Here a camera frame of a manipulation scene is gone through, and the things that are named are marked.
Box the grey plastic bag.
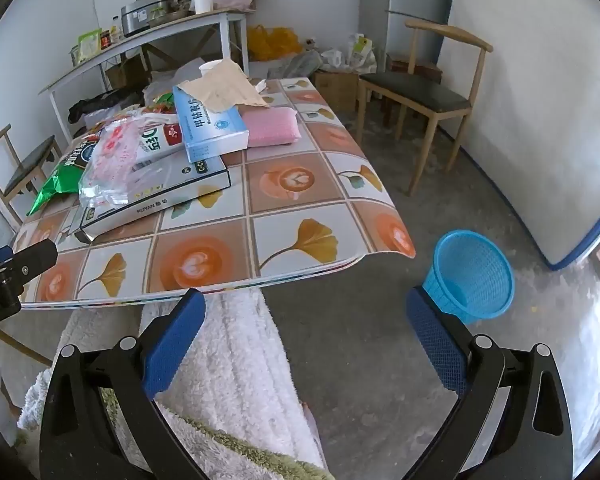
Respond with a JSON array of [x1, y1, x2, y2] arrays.
[[275, 52, 326, 79]]

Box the green packet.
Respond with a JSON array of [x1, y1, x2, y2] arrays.
[[76, 28, 103, 63]]

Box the blue mesh wastebasket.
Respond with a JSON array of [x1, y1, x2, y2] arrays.
[[422, 230, 516, 325]]

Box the clear flower print plastic bag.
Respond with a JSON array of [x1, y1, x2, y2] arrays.
[[78, 115, 148, 209]]

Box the white side table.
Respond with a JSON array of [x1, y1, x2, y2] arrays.
[[39, 9, 251, 143]]

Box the silver electric cooker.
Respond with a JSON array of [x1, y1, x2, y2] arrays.
[[120, 0, 176, 38]]

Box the wooden chair with dark seat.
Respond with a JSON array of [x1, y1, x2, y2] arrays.
[[356, 19, 495, 197], [0, 124, 63, 228]]

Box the crumpled brown paper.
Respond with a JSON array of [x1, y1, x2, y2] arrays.
[[177, 58, 271, 111]]

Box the white mattress with blue edge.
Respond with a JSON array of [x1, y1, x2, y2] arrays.
[[437, 0, 600, 271]]

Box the green snack bag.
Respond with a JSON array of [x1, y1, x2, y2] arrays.
[[27, 135, 103, 217]]

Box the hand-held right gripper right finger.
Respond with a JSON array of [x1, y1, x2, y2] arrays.
[[405, 286, 576, 480]]

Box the white plastic bags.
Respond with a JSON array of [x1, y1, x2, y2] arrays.
[[320, 32, 378, 73]]

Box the black and white flat box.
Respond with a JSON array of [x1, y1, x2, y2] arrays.
[[72, 152, 231, 246]]

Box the blue and white box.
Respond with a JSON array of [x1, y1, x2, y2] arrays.
[[172, 84, 251, 163]]

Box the pink sponge cloth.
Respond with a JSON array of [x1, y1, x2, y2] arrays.
[[240, 106, 303, 147]]

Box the dark wooden stool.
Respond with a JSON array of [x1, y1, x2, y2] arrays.
[[390, 60, 443, 85]]

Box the yellow plastic bag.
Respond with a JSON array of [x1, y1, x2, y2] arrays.
[[246, 25, 305, 61]]

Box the brown cardboard box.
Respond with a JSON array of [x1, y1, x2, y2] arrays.
[[105, 55, 151, 91]]

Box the white fluffy blanket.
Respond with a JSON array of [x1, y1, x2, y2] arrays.
[[17, 287, 331, 480]]

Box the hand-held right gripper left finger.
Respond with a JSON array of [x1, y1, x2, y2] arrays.
[[39, 287, 211, 480]]

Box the black bag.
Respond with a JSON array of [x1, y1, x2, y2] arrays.
[[67, 87, 146, 123]]

